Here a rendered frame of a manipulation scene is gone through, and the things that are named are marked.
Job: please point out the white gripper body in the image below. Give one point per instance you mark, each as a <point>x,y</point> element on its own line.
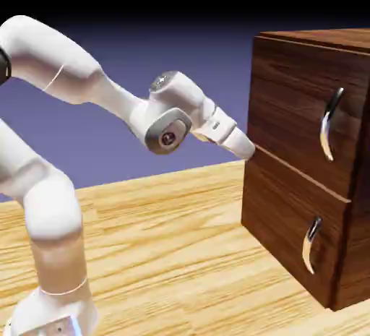
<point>240,142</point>

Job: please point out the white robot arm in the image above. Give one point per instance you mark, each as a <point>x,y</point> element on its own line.
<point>55,67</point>

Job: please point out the large dark wood door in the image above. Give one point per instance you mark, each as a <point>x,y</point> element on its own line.
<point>292,104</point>

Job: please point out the small dark wood door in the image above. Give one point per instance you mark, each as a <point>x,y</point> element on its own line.
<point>280,220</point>

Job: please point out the dark wood cabinet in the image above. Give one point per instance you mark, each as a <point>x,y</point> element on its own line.
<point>355,168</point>

